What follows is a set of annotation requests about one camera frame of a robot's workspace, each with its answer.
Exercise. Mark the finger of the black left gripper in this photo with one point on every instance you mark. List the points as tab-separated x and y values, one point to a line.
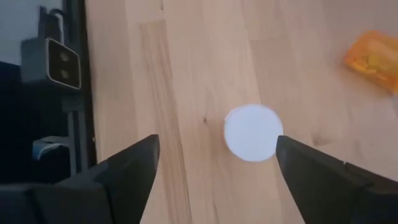
124	186
326	193

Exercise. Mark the orange pill bottle white cap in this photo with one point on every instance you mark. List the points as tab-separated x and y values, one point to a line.
248	130
373	59

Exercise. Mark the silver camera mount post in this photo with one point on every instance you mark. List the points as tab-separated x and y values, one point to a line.
74	130

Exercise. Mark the grey table-level camera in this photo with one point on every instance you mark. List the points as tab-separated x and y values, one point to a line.
62	65

